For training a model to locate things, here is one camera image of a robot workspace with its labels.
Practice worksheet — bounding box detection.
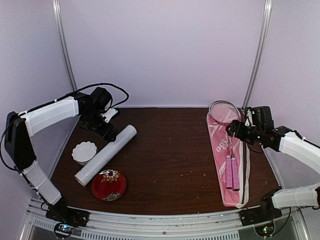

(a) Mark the left aluminium frame post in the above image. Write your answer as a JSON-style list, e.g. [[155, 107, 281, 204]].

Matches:
[[52, 0, 78, 91]]

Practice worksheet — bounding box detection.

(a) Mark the pink badminton racket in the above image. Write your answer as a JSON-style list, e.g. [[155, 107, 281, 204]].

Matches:
[[208, 100, 242, 190], [230, 141, 240, 192]]

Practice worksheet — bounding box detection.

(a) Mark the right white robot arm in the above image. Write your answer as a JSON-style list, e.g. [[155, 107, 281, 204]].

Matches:
[[226, 105, 320, 221]]

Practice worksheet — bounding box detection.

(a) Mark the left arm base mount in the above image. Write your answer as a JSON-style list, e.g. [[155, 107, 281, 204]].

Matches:
[[40, 195, 90, 237]]

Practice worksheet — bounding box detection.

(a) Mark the red floral plate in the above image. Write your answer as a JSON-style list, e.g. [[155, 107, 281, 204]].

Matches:
[[91, 169, 127, 202]]

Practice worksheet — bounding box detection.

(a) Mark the pink racket bag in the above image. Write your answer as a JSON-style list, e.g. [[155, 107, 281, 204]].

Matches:
[[206, 113, 251, 209]]

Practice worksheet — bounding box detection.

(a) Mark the right aluminium frame post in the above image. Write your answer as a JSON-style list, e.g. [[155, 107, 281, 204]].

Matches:
[[242, 0, 273, 109]]

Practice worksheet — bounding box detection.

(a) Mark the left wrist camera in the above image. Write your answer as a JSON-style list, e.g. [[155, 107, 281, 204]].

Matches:
[[100, 108, 120, 124]]

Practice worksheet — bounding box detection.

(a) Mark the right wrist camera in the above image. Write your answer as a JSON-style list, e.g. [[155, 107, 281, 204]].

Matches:
[[244, 107, 254, 127]]

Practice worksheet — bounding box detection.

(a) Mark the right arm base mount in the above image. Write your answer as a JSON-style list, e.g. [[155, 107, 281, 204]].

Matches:
[[239, 189, 283, 238]]

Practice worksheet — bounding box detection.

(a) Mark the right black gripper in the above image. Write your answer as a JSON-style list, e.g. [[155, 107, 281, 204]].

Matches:
[[226, 119, 263, 145]]

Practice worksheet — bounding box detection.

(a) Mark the front aluminium rail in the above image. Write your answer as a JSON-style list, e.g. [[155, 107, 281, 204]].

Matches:
[[19, 197, 311, 240]]

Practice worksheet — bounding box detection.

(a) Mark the white scalloped bowl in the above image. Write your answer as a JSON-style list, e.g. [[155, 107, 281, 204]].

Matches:
[[71, 141, 97, 166]]

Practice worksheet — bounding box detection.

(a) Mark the white shuttlecock tube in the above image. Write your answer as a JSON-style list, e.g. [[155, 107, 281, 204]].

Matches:
[[74, 125, 137, 187]]

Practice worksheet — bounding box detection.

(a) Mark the aluminium frame post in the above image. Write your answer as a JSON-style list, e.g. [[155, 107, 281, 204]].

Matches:
[[52, 0, 78, 91], [242, 0, 273, 109]]

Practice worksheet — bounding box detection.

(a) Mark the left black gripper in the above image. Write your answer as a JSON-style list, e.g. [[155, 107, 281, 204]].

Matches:
[[82, 108, 118, 143]]

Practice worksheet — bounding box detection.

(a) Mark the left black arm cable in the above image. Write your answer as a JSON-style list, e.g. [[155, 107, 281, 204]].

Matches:
[[0, 83, 130, 171]]

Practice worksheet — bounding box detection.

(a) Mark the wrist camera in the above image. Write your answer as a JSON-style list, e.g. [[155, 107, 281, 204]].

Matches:
[[100, 108, 120, 124], [244, 107, 254, 127]]

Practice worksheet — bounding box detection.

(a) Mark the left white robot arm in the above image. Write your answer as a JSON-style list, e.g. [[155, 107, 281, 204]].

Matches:
[[1, 87, 117, 222]]

